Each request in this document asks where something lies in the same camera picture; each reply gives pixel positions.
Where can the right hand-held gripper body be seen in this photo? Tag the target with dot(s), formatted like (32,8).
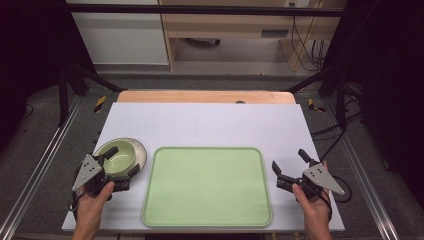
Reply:
(313,180)

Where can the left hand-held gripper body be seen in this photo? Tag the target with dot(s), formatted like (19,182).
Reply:
(88,170)

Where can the green bowl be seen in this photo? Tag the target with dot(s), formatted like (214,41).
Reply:
(141,156)
(118,161)

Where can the person's right hand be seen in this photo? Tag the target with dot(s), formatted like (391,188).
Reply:
(311,205)

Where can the person's left hand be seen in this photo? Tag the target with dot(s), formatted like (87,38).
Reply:
(95,204)

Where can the yellow black tape marker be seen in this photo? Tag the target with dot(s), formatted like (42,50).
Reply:
(315,105)
(99,103)

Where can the green tray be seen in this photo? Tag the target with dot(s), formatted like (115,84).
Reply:
(206,187)

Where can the black metal stand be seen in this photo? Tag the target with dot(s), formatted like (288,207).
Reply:
(333,83)
(71,83)

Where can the white board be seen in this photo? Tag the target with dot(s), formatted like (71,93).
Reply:
(206,126)

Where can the wooden table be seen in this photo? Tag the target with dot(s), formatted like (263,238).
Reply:
(200,96)

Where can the white cabinet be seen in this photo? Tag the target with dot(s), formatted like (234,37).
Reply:
(123,33)

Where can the wooden desk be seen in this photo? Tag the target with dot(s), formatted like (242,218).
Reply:
(240,26)

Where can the black crossbar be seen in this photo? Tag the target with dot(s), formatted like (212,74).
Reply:
(206,10)

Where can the aluminium rail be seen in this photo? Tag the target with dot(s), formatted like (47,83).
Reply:
(366,186)
(40,166)

